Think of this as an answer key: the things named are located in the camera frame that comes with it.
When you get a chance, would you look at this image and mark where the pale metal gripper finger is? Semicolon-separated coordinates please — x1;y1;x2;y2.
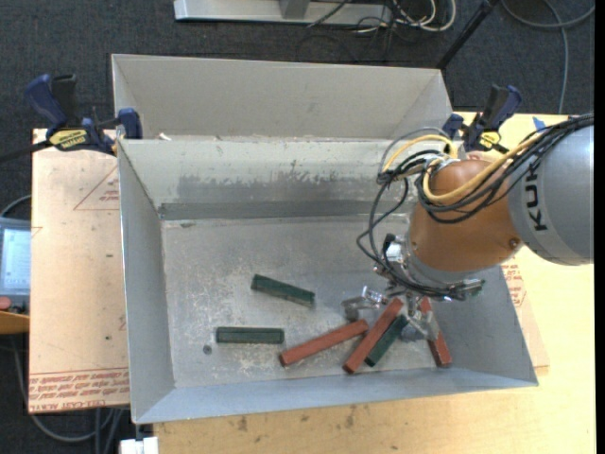
399;307;440;345
340;285;385;323

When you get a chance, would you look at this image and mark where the red-brown flat block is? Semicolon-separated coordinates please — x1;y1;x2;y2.
278;319;371;369
417;295;454;369
341;296;406;375

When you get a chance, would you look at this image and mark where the dark green flat block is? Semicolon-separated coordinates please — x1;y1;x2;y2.
363;314;409;368
215;326;286;346
250;272;317;308

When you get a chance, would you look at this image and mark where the grey metal bin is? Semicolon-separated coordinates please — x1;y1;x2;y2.
111;53;540;426

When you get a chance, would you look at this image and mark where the black cylinder on white bracket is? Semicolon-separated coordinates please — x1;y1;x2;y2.
381;232;408;270

